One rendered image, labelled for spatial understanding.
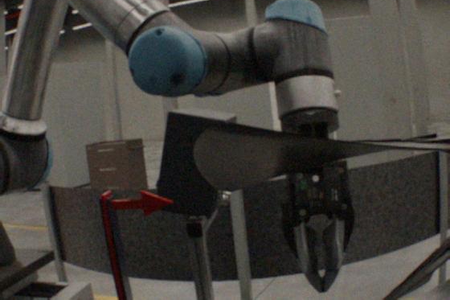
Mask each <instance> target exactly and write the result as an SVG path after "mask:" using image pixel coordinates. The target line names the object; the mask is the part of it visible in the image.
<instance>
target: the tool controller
mask: <svg viewBox="0 0 450 300"><path fill-rule="evenodd" d="M226 123H236V124H238V122H237V115H235V114H233V113H223V112H218V111H212V110H206V109H197V108H186V109H176V110H171V111H169V112H168V113H167V119H166V130H165V136H164V141H163V147H162V158H161V164H160V169H159V175H158V181H157V184H158V186H157V196H160V197H162V198H165V199H170V200H172V201H173V202H172V203H169V204H167V205H166V206H164V207H163V208H160V209H158V210H159V211H164V212H173V213H178V214H182V215H185V216H187V218H190V217H191V216H196V218H198V217H199V216H206V218H207V220H210V219H211V217H212V216H213V215H214V213H215V211H216V209H217V207H218V206H219V204H225V205H227V204H228V201H229V200H230V197H231V193H230V192H227V191H219V190H217V189H216V188H215V187H213V186H211V185H210V184H209V183H208V182H207V181H206V180H205V178H204V177H203V176H202V174H201V173H200V171H199V170H198V167H197V165H196V163H195V160H194V146H195V144H196V141H197V140H198V137H199V136H200V135H201V134H202V133H203V132H204V131H205V130H206V129H207V128H209V127H210V126H212V125H221V124H226Z"/></svg>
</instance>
